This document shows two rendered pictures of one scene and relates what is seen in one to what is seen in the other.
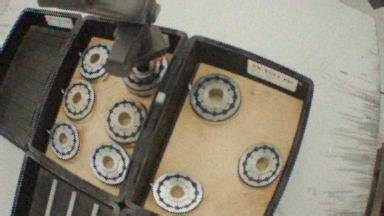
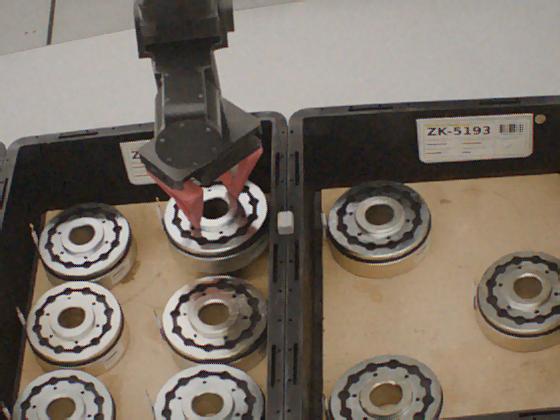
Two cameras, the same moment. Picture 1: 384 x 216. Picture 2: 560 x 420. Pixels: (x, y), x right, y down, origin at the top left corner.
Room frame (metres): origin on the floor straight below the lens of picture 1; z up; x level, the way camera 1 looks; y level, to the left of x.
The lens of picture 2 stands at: (-0.39, 0.31, 1.78)
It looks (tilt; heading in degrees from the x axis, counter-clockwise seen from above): 46 degrees down; 342
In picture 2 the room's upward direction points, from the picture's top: 10 degrees counter-clockwise
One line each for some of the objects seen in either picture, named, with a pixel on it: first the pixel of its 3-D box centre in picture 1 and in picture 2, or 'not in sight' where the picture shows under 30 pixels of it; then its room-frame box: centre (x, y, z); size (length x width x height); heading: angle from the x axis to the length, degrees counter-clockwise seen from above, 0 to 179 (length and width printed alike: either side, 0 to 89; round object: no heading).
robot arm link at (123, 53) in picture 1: (128, 36); (188, 72); (0.43, 0.10, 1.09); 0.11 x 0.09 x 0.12; 160
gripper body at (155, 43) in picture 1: (138, 41); (195, 121); (0.47, 0.09, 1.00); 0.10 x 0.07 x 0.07; 107
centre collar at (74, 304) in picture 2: (77, 98); (72, 318); (0.43, 0.27, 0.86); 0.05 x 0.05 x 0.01
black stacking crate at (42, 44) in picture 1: (25, 75); not in sight; (0.53, 0.48, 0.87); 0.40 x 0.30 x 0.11; 154
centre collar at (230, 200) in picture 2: (143, 66); (214, 210); (0.47, 0.09, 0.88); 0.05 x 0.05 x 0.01
